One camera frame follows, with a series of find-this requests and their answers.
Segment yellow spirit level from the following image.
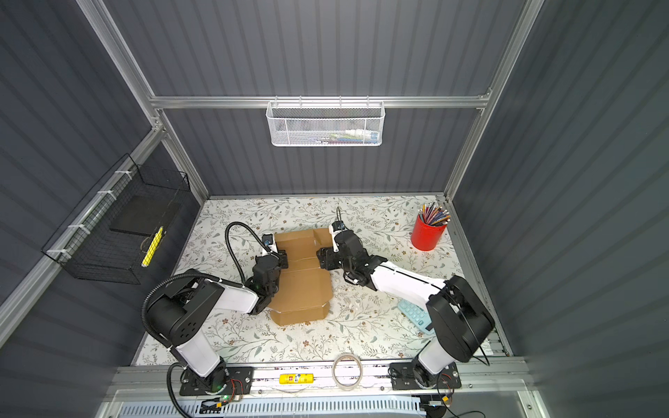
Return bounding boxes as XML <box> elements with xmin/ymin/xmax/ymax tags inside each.
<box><xmin>280</xmin><ymin>374</ymin><xmax>315</xmax><ymax>385</ymax></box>

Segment bundle of coloured pencils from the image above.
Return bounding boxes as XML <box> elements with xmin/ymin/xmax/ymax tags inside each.
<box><xmin>418</xmin><ymin>202</ymin><xmax>451</xmax><ymax>227</ymax></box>

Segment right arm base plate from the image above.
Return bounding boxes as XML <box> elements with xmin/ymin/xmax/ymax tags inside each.
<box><xmin>388</xmin><ymin>359</ymin><xmax>462</xmax><ymax>390</ymax></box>

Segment black corrugated cable hose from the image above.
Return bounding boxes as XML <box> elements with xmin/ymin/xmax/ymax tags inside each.
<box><xmin>141</xmin><ymin>221</ymin><xmax>268</xmax><ymax>418</ymax></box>

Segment black wire mesh basket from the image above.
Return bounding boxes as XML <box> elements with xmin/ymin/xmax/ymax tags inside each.
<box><xmin>42</xmin><ymin>156</ymin><xmax>191</xmax><ymax>285</ymax></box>

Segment yellow striped tool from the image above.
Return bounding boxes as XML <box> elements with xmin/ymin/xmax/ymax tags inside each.
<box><xmin>140</xmin><ymin>226</ymin><xmax>165</xmax><ymax>268</ymax></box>

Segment red metal pencil cup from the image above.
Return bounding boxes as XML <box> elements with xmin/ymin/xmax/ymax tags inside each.
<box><xmin>410</xmin><ymin>216</ymin><xmax>447</xmax><ymax>252</ymax></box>

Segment black foam pad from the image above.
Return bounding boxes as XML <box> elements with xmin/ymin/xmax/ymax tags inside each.
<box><xmin>110</xmin><ymin>195</ymin><xmax>181</xmax><ymax>237</ymax></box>

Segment teal calculator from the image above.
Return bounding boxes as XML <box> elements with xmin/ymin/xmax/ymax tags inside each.
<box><xmin>397</xmin><ymin>300</ymin><xmax>435</xmax><ymax>335</ymax></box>

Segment brown cardboard box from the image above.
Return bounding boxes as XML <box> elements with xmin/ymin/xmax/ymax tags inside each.
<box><xmin>268</xmin><ymin>228</ymin><xmax>333</xmax><ymax>327</ymax></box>

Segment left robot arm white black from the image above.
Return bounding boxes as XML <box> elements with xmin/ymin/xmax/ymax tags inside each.
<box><xmin>140</xmin><ymin>234</ymin><xmax>289</xmax><ymax>380</ymax></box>

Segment markers in white basket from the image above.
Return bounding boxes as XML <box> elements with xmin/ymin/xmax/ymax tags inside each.
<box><xmin>310</xmin><ymin>129</ymin><xmax>382</xmax><ymax>146</ymax></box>

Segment white wire mesh basket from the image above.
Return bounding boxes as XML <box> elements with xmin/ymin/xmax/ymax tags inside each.
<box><xmin>266</xmin><ymin>101</ymin><xmax>386</xmax><ymax>147</ymax></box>

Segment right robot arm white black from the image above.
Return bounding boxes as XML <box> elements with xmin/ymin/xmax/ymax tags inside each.
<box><xmin>317</xmin><ymin>220</ymin><xmax>496</xmax><ymax>381</ymax></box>

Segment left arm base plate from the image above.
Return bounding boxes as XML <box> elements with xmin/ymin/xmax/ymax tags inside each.
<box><xmin>179</xmin><ymin>366</ymin><xmax>254</xmax><ymax>396</ymax></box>

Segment clear tape roll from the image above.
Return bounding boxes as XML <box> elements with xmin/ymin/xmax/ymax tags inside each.
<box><xmin>331</xmin><ymin>353</ymin><xmax>363</xmax><ymax>391</ymax></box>

